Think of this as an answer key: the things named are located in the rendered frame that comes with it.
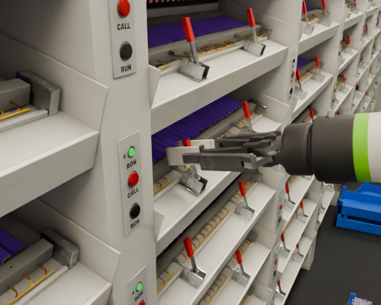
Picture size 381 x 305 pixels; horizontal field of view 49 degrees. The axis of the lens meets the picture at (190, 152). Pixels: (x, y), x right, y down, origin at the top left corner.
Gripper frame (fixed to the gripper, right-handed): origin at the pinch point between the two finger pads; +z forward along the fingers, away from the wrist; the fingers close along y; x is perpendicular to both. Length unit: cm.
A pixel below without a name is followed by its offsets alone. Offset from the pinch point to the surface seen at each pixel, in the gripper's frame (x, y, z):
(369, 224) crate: -98, 162, -3
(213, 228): -22.7, 15.3, 7.2
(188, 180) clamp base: -4.5, -1.0, 0.7
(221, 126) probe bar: -1.6, 21.9, 4.4
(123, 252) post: -4.9, -23.0, -2.0
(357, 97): -44, 236, 9
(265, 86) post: 2.2, 44.7, 1.8
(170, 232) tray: -8.6, -11.2, -0.8
